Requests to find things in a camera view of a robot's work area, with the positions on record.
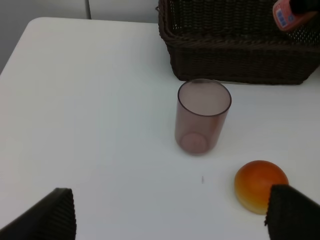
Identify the pink bottle white cap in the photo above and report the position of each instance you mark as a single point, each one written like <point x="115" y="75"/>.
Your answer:
<point x="285" y="19"/>

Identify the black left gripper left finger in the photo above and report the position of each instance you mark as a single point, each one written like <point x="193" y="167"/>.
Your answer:
<point x="52" y="218"/>

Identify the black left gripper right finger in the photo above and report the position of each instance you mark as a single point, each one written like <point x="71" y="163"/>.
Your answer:
<point x="291" y="215"/>

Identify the translucent purple plastic cup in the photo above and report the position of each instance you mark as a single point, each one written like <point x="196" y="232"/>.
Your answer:
<point x="202" y="107"/>

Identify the dark brown wicker basket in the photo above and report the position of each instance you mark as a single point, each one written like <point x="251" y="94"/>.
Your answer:
<point x="236" y="41"/>

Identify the orange round bread bun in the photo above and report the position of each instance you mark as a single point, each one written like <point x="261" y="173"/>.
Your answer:
<point x="253" y="183"/>

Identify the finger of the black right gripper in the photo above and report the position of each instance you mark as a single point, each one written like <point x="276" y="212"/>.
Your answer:
<point x="299" y="7"/>

